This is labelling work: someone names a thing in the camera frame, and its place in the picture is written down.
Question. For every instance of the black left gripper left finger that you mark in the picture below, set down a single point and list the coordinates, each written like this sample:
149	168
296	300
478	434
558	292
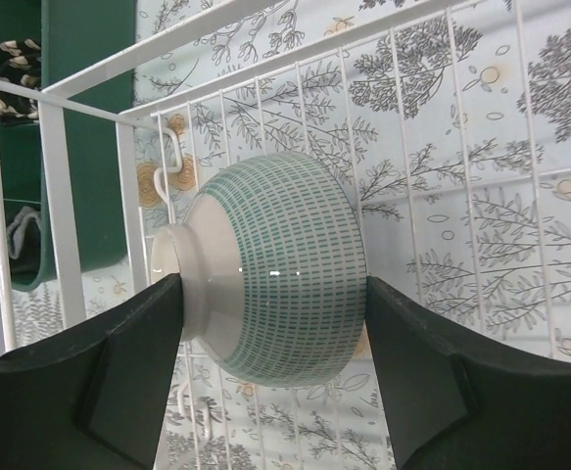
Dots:
94	396

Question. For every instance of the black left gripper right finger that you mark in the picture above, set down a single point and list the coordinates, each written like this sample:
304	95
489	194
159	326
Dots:
456	399

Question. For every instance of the pale green check bowl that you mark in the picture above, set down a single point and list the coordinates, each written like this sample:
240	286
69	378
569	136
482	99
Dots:
273	271

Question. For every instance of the white wire dish rack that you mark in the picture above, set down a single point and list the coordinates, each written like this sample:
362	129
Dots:
149	153

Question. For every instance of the grey cloth item in tray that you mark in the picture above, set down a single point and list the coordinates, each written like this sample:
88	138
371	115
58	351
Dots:
24	234

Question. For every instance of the floral patterned table mat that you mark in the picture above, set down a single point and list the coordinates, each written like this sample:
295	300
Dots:
454	136

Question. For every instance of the dark floral scrunchie middle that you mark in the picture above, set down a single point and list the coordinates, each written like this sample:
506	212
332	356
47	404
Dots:
20	64

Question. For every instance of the green compartment organizer tray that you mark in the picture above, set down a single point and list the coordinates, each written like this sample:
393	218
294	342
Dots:
72	35

